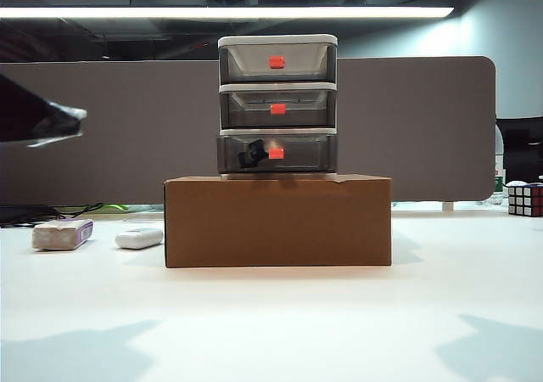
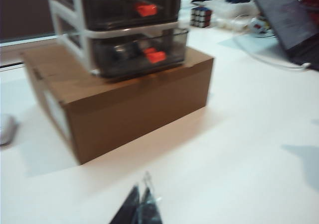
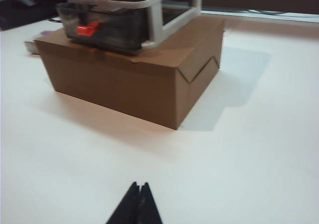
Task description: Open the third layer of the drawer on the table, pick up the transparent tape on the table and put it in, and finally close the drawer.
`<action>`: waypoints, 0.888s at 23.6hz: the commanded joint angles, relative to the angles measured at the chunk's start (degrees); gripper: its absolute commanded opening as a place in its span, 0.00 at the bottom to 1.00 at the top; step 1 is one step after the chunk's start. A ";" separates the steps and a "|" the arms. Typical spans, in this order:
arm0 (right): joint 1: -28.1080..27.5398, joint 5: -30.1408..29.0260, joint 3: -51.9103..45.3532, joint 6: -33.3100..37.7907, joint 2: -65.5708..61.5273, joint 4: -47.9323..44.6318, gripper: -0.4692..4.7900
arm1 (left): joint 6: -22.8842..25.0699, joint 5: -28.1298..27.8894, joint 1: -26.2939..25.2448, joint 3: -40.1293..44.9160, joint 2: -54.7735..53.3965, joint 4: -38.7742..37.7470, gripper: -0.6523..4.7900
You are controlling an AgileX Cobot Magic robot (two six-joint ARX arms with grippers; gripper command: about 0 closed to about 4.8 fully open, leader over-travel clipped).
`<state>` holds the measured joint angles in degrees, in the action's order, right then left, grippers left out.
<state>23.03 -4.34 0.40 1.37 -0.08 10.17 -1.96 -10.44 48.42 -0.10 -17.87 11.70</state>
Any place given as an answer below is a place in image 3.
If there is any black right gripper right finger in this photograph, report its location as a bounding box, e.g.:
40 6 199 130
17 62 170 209
139 182 164 224

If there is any small box with purple label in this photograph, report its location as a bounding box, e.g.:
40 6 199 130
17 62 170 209
24 30 50 55

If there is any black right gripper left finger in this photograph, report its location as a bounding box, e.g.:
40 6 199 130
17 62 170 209
106 181 142 224

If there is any grey cable behind table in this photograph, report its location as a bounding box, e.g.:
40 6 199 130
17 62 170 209
243 8 319 17

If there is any thin black cable on table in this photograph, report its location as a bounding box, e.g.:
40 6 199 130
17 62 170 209
46 14 63 24

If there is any brown cardboard box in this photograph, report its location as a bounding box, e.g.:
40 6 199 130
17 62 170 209
33 14 225 130

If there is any white plastic drawer cabinet frame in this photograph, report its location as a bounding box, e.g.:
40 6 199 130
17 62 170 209
66 0 202 51

